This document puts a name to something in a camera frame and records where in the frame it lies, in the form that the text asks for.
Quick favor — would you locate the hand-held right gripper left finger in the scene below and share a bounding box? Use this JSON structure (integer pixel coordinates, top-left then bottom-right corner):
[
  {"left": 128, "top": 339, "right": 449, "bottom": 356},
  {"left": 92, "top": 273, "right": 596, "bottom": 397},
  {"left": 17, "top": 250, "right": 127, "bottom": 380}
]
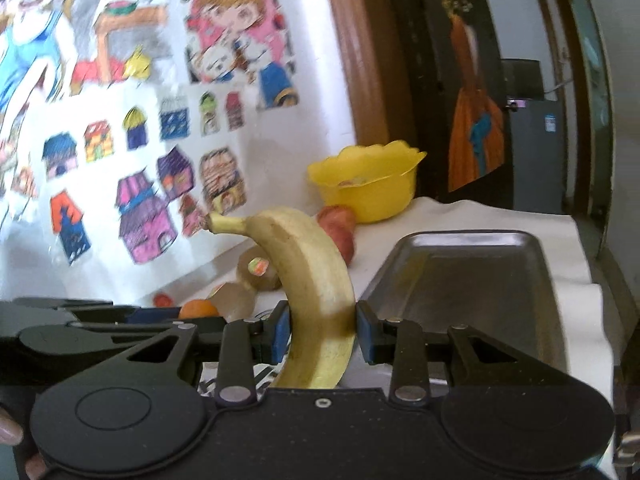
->
[{"left": 50, "top": 304, "right": 292, "bottom": 408}]

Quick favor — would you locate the grey refrigerator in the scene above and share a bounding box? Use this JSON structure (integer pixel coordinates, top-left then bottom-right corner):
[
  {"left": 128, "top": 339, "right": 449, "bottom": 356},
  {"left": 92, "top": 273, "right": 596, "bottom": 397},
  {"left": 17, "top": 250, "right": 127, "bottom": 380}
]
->
[{"left": 505, "top": 97, "right": 569, "bottom": 214}]

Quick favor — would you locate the cartoon girl drawing poster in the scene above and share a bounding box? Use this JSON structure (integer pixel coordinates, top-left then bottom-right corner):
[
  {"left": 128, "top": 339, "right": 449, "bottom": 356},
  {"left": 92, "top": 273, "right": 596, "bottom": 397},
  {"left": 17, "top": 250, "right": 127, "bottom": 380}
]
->
[{"left": 182, "top": 0, "right": 302, "bottom": 111}]

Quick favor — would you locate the wooden door frame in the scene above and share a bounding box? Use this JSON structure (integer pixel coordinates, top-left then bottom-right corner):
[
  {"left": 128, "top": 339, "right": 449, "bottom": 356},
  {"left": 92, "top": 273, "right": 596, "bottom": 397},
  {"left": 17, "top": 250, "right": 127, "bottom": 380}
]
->
[{"left": 322, "top": 0, "right": 420, "bottom": 147}]

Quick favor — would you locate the metal tray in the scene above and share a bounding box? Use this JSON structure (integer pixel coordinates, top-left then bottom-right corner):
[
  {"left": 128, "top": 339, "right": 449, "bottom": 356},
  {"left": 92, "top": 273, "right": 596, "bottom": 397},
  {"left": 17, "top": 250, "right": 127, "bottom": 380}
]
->
[{"left": 359, "top": 230, "right": 572, "bottom": 376}]

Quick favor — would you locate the dark poster with orange figure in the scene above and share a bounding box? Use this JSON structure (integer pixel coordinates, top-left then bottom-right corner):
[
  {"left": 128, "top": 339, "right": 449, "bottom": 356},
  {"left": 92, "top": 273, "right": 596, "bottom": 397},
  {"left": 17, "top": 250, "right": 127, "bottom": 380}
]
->
[{"left": 400, "top": 0, "right": 517, "bottom": 209}]

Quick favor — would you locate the yellow scalloped plastic bowl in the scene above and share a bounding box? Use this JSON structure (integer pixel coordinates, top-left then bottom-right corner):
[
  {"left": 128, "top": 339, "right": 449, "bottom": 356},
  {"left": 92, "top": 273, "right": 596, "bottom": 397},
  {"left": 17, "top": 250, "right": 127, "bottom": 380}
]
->
[{"left": 307, "top": 140, "right": 428, "bottom": 224}]

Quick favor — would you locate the cartoon table drawing poster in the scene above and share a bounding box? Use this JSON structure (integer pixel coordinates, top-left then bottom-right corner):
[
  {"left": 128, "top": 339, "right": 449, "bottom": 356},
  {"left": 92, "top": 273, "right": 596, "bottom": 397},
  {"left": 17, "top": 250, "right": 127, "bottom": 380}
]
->
[{"left": 0, "top": 0, "right": 187, "bottom": 111}]

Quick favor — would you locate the house drawings wall poster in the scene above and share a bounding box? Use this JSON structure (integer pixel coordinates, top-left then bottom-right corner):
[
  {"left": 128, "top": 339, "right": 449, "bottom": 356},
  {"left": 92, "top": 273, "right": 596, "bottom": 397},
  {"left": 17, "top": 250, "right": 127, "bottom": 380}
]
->
[{"left": 0, "top": 77, "right": 267, "bottom": 306}]

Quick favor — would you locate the white tablecloth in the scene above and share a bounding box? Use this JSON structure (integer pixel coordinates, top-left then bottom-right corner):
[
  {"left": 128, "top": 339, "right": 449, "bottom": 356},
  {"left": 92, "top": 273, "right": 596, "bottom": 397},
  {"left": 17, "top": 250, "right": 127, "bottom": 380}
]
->
[{"left": 190, "top": 195, "right": 623, "bottom": 392}]

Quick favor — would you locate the black box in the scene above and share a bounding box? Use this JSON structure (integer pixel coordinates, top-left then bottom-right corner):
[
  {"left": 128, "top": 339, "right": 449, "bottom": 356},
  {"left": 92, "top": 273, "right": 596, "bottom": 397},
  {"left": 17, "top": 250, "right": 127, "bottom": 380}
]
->
[{"left": 500, "top": 58, "right": 544, "bottom": 101}]

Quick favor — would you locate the yellow banana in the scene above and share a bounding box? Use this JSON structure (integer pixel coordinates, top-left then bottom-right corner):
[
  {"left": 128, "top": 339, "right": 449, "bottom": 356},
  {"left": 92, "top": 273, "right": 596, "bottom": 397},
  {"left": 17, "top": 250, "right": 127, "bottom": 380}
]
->
[{"left": 207, "top": 206, "right": 357, "bottom": 390}]

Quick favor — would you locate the small red apple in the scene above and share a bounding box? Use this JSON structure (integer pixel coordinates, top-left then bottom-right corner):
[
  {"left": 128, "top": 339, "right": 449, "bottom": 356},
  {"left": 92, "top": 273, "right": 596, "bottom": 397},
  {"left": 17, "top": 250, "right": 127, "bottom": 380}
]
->
[{"left": 316, "top": 206, "right": 357, "bottom": 233}]

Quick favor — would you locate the brown kiwi with sticker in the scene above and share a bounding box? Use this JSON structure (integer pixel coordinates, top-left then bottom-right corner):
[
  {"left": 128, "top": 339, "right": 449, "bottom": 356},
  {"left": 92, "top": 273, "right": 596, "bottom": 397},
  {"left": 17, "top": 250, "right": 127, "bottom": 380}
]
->
[
  {"left": 207, "top": 282, "right": 258, "bottom": 322},
  {"left": 236, "top": 247, "right": 284, "bottom": 292}
]

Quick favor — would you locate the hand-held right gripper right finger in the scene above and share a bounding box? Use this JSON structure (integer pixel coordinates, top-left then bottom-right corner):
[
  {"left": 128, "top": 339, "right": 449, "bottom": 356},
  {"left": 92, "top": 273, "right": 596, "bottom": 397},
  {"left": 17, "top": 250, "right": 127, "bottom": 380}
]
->
[{"left": 355, "top": 302, "right": 583, "bottom": 407}]

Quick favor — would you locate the glass panel door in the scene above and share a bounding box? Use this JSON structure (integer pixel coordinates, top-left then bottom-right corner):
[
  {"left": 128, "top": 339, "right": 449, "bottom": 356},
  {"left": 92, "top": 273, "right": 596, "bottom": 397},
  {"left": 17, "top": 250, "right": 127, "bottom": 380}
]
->
[{"left": 547, "top": 0, "right": 640, "bottom": 266}]

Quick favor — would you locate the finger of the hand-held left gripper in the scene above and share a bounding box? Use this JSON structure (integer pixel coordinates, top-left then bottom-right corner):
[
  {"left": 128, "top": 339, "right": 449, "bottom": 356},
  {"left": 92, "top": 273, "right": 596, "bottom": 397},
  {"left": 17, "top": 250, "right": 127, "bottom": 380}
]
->
[
  {"left": 19, "top": 318, "right": 226, "bottom": 358},
  {"left": 10, "top": 297, "right": 181, "bottom": 325}
]

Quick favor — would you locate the large red apple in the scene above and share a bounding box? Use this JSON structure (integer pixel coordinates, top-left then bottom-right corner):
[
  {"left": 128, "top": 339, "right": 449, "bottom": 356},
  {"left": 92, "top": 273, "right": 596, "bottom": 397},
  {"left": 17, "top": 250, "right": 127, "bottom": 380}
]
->
[{"left": 324, "top": 225, "right": 357, "bottom": 267}]

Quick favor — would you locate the person's left hand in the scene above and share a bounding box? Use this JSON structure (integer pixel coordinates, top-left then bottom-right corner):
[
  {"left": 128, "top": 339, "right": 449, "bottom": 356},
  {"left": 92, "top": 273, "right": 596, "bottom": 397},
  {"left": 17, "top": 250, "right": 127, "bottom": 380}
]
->
[{"left": 0, "top": 404, "right": 47, "bottom": 479}]

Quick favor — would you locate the small orange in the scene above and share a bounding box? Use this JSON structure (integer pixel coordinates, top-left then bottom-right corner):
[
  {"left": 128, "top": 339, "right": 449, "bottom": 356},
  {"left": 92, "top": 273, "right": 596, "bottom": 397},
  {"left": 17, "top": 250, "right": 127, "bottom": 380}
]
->
[{"left": 179, "top": 299, "right": 221, "bottom": 319}]

